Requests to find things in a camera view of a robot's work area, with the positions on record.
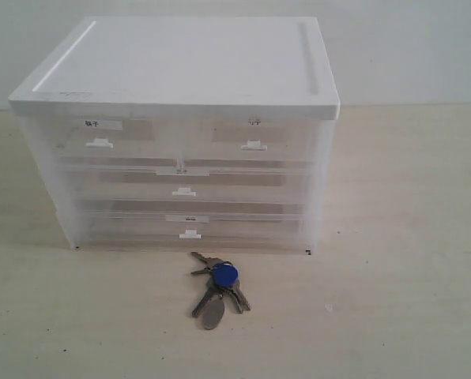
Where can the key bunch with blue fob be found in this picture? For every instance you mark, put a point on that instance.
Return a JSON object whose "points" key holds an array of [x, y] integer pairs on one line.
{"points": [[223, 282]]}

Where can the wide clear drawer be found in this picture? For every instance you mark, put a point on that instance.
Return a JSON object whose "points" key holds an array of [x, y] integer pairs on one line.
{"points": [[236, 181], [114, 226]]}

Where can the middle wide clear drawer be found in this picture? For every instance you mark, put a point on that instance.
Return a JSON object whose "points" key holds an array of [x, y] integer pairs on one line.
{"points": [[236, 181]]}

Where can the bottom wide clear drawer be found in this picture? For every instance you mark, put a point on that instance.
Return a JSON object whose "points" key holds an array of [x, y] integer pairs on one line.
{"points": [[114, 226]]}

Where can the white translucent drawer cabinet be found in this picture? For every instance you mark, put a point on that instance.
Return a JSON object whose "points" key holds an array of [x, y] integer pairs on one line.
{"points": [[182, 70]]}

